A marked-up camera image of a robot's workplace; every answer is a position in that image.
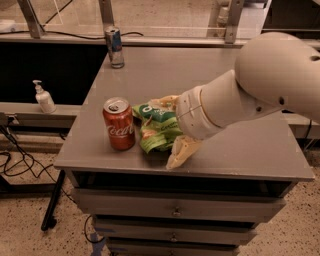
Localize red Coca-Cola can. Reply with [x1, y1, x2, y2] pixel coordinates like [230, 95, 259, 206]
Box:
[103, 97, 135, 150]

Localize black floor cables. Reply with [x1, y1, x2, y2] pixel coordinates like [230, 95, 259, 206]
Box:
[0, 114, 76, 204]

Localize bottom grey drawer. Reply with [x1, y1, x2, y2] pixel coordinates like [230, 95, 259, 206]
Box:
[107, 240, 239, 256]

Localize green rice chip bag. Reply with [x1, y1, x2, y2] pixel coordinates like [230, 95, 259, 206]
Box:
[133, 99, 182, 153]

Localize top grey drawer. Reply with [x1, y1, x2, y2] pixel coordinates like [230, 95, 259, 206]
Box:
[72, 188, 286, 223]

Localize middle grey drawer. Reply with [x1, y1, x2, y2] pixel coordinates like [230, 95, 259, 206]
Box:
[94, 219, 256, 245]

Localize grey drawer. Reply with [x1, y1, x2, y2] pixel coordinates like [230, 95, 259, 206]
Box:
[72, 188, 286, 223]
[94, 219, 256, 245]
[107, 240, 239, 256]

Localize blue silver energy drink can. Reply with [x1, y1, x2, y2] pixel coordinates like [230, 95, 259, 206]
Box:
[105, 26, 124, 68]

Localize white pump soap bottle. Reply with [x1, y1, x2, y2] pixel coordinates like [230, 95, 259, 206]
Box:
[33, 80, 56, 113]

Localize black cable on ledge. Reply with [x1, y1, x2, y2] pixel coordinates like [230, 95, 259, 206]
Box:
[0, 0, 144, 40]

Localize grey metal frame rail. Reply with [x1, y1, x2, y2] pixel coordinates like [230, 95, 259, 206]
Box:
[0, 0, 320, 50]

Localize black metal table leg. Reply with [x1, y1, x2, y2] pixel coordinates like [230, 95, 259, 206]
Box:
[41, 170, 65, 231]

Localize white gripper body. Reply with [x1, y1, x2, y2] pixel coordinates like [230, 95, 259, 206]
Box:
[175, 86, 222, 140]

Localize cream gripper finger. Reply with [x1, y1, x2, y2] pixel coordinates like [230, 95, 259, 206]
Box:
[148, 95, 179, 112]
[166, 135, 202, 170]

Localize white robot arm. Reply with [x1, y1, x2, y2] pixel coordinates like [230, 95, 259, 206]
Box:
[151, 32, 320, 169]

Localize grey drawer cabinet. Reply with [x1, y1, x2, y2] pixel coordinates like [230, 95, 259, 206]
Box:
[55, 47, 314, 256]

